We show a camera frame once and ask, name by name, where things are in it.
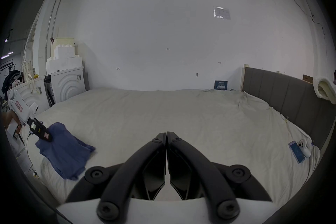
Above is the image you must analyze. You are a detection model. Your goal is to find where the bed with beige sheet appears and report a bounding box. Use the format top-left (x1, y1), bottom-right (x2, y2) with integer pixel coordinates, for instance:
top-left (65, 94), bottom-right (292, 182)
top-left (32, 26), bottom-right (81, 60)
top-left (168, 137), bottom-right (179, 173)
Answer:
top-left (22, 87), bottom-right (321, 209)

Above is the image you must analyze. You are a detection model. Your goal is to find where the person's left hand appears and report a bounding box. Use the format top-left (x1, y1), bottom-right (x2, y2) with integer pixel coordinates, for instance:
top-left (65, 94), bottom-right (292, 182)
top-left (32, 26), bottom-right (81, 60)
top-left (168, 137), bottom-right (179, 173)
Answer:
top-left (2, 111), bottom-right (23, 137)

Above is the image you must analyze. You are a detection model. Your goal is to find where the white washing machine with foam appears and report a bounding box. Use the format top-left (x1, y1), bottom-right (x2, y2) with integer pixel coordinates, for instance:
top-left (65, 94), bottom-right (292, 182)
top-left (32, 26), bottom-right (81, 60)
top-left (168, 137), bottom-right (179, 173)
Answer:
top-left (44, 37), bottom-right (88, 107)

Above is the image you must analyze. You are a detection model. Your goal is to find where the thin black cable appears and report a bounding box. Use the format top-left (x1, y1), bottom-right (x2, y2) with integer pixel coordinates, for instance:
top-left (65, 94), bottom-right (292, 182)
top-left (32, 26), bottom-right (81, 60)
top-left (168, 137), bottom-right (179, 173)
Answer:
top-left (26, 132), bottom-right (38, 177)

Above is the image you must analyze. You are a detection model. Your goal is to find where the cream fluffy towel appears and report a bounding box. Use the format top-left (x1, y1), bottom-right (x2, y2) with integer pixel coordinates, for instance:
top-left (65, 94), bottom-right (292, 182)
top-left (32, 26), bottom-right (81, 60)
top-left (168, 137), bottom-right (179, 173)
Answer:
top-left (312, 69), bottom-right (336, 105)

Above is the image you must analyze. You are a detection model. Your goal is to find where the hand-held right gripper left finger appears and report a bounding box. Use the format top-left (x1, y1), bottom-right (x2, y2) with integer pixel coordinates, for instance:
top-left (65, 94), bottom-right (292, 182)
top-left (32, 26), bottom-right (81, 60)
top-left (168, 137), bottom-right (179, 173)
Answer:
top-left (65, 132), bottom-right (167, 221)

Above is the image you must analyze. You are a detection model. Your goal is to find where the clear plastic wall sleeve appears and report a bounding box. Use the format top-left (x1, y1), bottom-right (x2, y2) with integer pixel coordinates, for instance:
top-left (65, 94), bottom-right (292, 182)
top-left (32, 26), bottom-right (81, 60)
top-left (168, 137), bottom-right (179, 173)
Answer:
top-left (213, 6), bottom-right (231, 20)

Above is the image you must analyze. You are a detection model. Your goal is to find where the dark blue shirt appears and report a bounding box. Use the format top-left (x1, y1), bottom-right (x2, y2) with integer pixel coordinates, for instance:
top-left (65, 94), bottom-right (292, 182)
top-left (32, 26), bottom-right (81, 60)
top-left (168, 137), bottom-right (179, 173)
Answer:
top-left (35, 122), bottom-right (96, 180)

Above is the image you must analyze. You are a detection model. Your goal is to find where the white phone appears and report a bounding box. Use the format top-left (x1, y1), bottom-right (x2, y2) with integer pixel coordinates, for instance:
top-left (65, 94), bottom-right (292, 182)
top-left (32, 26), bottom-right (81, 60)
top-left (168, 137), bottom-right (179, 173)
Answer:
top-left (298, 139), bottom-right (313, 158)

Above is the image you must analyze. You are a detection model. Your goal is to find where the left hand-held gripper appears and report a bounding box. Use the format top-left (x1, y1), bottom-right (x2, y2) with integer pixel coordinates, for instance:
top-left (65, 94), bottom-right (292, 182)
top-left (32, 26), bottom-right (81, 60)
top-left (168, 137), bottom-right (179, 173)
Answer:
top-left (6, 86), bottom-right (53, 144)

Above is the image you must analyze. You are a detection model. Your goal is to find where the grey padded headboard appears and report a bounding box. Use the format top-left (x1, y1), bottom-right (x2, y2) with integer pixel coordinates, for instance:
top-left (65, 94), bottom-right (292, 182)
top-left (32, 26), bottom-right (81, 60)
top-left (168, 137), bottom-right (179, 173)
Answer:
top-left (241, 64), bottom-right (336, 150)

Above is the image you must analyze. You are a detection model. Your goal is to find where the phone with blue screen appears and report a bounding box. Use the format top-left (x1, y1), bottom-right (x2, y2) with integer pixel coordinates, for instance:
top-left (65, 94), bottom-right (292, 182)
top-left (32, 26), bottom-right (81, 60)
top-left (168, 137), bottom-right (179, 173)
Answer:
top-left (288, 141), bottom-right (306, 165)

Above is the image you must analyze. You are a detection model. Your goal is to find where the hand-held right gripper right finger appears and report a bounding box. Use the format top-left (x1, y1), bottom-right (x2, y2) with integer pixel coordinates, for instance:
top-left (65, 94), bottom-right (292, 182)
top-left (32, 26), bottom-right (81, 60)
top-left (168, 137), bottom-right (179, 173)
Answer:
top-left (167, 132), bottom-right (272, 221)

